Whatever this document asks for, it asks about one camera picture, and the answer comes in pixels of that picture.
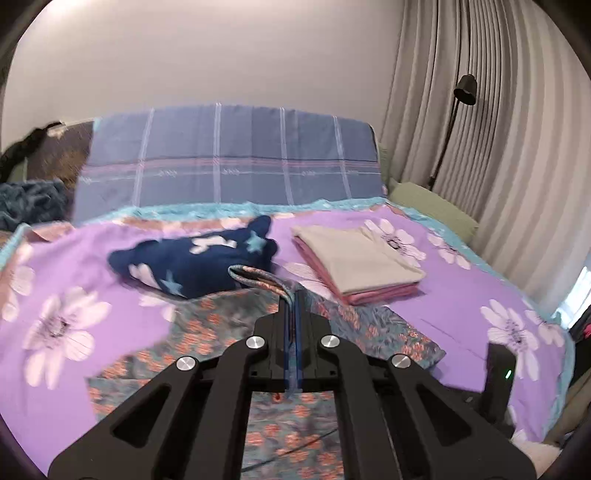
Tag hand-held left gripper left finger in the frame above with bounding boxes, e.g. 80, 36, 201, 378
48, 294, 293, 480

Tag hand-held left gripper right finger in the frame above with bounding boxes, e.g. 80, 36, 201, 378
294, 292, 539, 480

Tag teal floral garment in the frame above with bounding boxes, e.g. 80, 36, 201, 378
85, 264, 447, 480

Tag person's right forearm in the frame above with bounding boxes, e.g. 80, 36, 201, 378
507, 428, 561, 469

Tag purple floral blanket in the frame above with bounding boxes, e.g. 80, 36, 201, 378
0, 198, 576, 445

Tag folded beige and pink cloth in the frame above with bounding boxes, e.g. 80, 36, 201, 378
291, 224, 426, 295

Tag navy star print cloth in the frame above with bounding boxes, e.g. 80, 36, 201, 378
107, 215, 280, 299

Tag green pillow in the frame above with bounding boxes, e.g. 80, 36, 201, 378
387, 181, 480, 243

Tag blue plaid headboard cover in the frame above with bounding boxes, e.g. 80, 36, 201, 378
74, 104, 387, 223

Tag grey pleated curtain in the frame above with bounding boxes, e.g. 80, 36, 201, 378
379, 0, 591, 320

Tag black floor lamp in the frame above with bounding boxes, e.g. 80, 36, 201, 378
427, 74, 479, 191

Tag dark teal fuzzy blanket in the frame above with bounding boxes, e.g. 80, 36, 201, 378
0, 179, 71, 232

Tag brown patterned cloth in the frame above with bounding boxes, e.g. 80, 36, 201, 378
27, 120, 96, 191

